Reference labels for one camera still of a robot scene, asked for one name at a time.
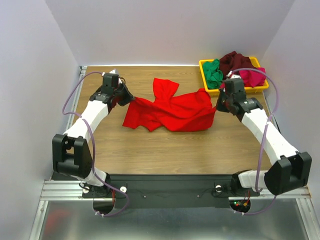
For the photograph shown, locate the green t shirt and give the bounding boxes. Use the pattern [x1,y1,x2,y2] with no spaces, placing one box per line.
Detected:
[202,59,224,90]

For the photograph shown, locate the maroon t shirt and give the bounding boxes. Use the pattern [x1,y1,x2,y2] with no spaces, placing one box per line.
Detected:
[219,51,255,79]

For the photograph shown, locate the purple cable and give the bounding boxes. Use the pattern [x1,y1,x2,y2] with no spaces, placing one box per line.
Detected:
[61,70,130,218]
[226,67,279,217]

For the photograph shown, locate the yellow plastic bin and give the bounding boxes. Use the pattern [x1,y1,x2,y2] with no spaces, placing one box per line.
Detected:
[198,59,269,97]

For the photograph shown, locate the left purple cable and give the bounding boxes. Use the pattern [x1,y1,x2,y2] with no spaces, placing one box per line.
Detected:
[61,70,130,218]

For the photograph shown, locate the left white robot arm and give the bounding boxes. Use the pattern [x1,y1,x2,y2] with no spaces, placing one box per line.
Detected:
[52,69,134,197]

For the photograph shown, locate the magenta t shirt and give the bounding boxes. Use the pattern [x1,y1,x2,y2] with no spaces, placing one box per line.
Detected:
[238,70,266,88]

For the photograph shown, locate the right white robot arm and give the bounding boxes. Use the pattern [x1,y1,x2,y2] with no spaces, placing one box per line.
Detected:
[216,78,312,196]

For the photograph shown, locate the red t shirt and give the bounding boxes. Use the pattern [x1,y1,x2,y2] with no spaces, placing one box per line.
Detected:
[122,78,216,132]

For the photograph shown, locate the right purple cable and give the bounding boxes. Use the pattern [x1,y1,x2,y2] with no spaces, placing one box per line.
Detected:
[226,67,279,217]

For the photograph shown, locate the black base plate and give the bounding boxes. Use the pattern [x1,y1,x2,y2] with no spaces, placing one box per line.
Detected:
[52,173,258,214]

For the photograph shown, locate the aluminium frame rail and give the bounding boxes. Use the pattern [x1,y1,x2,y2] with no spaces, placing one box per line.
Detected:
[39,65,88,201]

